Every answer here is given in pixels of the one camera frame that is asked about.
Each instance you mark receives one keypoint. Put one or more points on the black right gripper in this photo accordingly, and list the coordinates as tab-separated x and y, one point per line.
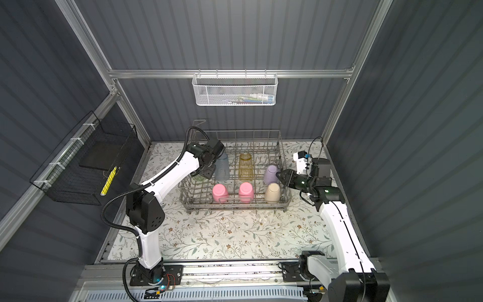
292	180

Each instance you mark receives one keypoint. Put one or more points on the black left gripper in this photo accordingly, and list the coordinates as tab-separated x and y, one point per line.
210	164

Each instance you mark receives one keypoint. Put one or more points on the green transparent cup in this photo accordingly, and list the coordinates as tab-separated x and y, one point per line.
199	178

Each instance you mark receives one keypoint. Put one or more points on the blue transparent cup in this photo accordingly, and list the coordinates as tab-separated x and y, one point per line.
222	172

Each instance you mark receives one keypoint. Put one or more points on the lilac plastic cup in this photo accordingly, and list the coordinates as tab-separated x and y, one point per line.
270	175

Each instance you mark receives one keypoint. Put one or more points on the beige plastic cup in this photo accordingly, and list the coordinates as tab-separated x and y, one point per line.
273	193

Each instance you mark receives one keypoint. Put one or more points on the pink plastic cup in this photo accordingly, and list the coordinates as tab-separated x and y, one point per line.
246	192
220	193

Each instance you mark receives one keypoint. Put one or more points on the yellow transparent cup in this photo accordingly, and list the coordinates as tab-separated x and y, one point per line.
246	167

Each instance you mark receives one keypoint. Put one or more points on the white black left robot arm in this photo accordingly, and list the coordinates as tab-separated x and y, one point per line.
144	207

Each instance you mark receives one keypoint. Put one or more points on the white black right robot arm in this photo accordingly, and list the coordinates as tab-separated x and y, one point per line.
353	277

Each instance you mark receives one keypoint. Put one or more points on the floral table mat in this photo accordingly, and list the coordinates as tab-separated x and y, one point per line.
243	234

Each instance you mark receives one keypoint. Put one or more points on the items in white basket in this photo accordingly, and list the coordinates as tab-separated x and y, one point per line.
259	98

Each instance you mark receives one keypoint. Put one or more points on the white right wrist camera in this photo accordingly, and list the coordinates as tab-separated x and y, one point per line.
303	162

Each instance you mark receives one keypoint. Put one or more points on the grey wire dish rack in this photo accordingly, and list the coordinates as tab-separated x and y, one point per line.
239	180

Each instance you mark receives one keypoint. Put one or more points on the white mesh wall basket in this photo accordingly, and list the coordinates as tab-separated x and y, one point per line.
212	90

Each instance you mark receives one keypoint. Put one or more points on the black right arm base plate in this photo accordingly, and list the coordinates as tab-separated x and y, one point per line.
295	271

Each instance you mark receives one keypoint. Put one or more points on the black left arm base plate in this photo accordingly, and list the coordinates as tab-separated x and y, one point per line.
158	276

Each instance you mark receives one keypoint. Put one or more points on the white slotted cable duct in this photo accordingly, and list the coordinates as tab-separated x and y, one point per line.
248	293

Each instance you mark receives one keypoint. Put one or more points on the black wire wall basket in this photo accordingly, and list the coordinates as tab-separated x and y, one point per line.
79	171

